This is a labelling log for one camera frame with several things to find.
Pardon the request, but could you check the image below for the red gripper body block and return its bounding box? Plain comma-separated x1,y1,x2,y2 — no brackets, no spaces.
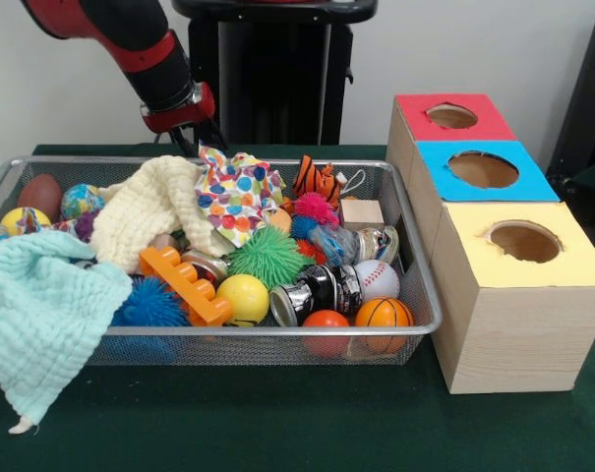
139,81,217,135

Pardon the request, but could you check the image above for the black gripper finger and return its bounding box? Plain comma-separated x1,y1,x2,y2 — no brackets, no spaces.
203,117,229,151
168,127,198,158

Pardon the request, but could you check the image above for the polka dot paper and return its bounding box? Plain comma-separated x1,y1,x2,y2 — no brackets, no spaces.
193,141,287,250

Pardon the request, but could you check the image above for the clear mesh bin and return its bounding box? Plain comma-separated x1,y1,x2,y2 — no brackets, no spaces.
0,155,445,368

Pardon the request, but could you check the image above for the cream waffle cloth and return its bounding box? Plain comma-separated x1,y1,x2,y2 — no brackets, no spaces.
89,154,237,274

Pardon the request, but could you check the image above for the green spiky ball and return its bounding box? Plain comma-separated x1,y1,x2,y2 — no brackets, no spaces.
226,224,314,291

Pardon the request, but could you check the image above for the orange toy brick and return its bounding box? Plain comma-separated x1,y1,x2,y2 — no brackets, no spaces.
138,245,235,327

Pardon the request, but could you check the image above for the yellow smiley ball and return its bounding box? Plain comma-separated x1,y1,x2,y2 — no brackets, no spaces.
216,273,270,328

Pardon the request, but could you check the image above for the blue spiky ball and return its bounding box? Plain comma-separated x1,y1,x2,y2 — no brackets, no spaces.
110,274,193,328

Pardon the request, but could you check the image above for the red orange ball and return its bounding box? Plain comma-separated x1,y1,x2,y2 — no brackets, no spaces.
302,310,352,358

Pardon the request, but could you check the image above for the white baseball toy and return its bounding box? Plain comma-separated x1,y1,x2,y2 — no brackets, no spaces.
353,260,401,304

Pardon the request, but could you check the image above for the mint green cloth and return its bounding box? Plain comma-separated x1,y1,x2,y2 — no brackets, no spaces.
0,229,135,435

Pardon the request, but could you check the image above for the orange basketball toy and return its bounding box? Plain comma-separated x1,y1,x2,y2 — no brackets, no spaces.
355,297,415,354

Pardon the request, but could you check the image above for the dark green table cloth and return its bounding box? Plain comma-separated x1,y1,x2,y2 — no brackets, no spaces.
0,142,595,472

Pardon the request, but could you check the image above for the black floor stand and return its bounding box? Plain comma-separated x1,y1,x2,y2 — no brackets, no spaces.
546,8,595,183

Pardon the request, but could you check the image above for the side table green cloth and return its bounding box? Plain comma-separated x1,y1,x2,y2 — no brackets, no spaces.
552,155,595,198

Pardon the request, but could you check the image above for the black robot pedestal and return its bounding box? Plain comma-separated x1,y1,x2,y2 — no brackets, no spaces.
171,0,380,147

